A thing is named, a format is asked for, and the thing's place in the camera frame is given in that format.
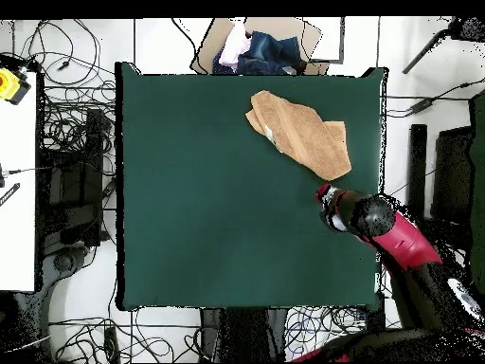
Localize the black power strip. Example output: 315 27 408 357
103 326 121 364

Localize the pink garment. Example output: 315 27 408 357
218 17 252 72

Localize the blue denim garment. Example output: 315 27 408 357
211 31 305 76

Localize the orange-brown terry towel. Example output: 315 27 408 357
244 89 352 182

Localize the dark green table cloth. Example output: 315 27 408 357
115 62 388 311

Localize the brown cardboard box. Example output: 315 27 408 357
189 16 332 76

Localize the yellow emergency stop box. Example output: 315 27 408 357
0 66 32 106

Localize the black cable tangle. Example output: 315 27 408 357
283 227 471 361
48 310 202 363
20 18 117 246

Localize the black chair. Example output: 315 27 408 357
404 123 476 260

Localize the white side table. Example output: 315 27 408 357
0 71 39 293

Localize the black robot pedestal with handle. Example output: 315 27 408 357
199 307 289 363

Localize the black stand frame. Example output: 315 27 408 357
44 108 108 249

